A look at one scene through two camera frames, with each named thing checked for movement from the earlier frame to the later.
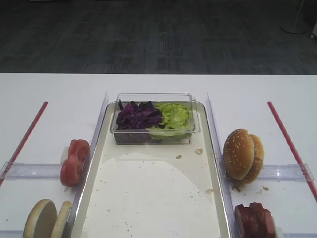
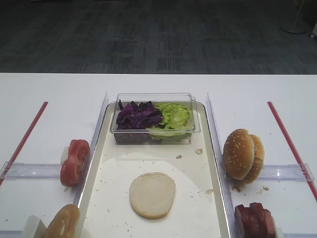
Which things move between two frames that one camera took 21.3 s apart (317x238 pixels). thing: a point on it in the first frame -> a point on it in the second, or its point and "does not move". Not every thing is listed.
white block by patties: (279, 233) does not move
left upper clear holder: (21, 171) does not move
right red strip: (292, 148) does not move
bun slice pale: (62, 217) -> (152, 195)
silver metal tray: (167, 191) does not move
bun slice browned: (41, 220) -> (65, 224)
